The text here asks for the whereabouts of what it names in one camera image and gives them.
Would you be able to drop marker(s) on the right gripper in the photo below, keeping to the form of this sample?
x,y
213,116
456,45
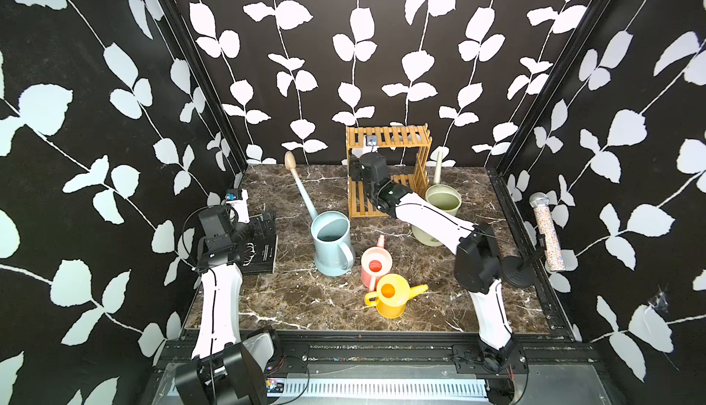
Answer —
x,y
357,167

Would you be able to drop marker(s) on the sage green watering can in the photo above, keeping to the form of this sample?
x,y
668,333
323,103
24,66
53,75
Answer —
x,y
440,195

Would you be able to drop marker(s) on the pink watering can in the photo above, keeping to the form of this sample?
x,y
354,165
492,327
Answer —
x,y
376,262

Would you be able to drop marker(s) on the light blue watering can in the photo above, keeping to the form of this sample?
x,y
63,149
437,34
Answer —
x,y
333,251

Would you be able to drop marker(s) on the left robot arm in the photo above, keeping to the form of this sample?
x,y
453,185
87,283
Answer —
x,y
225,368

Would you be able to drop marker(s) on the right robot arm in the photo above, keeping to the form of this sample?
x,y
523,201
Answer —
x,y
477,264

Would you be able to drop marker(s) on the wooden slatted shelf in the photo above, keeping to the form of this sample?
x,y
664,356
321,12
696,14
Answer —
x,y
416,137

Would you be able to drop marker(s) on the yellow watering can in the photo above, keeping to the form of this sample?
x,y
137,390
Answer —
x,y
392,294

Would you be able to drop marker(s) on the black book yellow lettering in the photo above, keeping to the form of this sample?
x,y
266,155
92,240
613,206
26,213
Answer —
x,y
258,248

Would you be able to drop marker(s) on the white perforated front strip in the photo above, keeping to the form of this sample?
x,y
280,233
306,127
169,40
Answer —
x,y
431,389

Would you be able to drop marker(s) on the sprinkle filled clear tube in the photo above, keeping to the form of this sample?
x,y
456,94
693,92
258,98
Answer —
x,y
540,204

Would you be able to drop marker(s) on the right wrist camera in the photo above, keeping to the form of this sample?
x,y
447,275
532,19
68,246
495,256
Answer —
x,y
371,140

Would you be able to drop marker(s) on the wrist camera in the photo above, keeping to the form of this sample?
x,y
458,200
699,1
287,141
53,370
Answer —
x,y
236,200
371,140

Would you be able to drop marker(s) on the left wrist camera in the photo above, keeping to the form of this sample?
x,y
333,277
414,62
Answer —
x,y
236,200

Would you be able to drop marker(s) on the black front rail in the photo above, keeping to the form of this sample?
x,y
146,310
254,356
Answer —
x,y
301,351

